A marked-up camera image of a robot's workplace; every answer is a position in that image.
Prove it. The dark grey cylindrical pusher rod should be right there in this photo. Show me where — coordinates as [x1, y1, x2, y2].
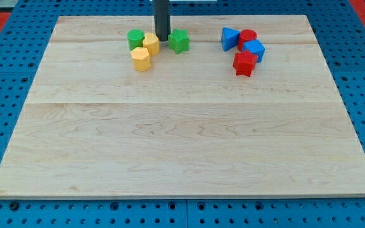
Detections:
[153, 0, 170, 42]

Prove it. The yellow heart block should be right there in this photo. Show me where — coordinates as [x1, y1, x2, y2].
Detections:
[143, 32, 160, 56]

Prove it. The green star block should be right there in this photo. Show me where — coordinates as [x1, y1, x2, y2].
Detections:
[168, 29, 189, 54]

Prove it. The green cylinder block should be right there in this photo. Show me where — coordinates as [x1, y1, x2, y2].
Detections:
[127, 29, 144, 51]

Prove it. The yellow hexagon block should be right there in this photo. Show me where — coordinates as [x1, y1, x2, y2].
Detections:
[131, 47, 151, 72]

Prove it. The blue triangle block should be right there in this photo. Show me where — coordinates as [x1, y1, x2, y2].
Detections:
[221, 27, 240, 51]

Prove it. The red cylinder block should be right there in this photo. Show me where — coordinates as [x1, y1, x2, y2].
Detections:
[237, 29, 258, 51]

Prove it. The red star block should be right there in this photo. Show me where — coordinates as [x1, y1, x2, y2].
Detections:
[233, 50, 258, 77]

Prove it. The blue cube block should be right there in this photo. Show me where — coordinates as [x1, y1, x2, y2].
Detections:
[242, 39, 266, 63]

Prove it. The light wooden board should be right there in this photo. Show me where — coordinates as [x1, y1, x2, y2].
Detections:
[0, 15, 365, 200]

